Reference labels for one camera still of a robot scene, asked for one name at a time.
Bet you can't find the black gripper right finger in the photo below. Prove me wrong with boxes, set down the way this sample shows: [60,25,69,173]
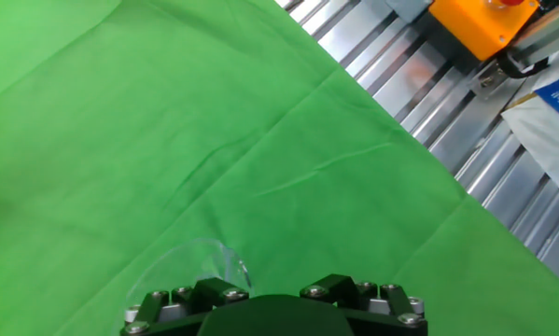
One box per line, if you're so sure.
[299,273,429,336]

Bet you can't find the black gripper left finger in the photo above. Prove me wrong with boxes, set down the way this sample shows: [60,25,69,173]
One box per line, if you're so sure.
[119,276,252,336]

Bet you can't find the clear glass cup with handle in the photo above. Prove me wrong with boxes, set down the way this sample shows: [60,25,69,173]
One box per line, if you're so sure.
[119,237,255,328]

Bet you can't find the green cloth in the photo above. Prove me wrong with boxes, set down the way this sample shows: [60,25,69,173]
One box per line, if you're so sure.
[0,0,559,336]

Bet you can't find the blue tissue pack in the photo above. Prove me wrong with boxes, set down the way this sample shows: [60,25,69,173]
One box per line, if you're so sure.
[499,46,559,207]

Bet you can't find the orange box red button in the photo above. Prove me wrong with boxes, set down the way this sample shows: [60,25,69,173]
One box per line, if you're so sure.
[426,0,540,63]

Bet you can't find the grey box green button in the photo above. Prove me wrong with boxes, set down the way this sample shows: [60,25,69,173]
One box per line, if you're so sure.
[384,0,435,13]

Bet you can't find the short black cable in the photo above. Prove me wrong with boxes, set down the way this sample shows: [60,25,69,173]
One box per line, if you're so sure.
[495,49,552,79]

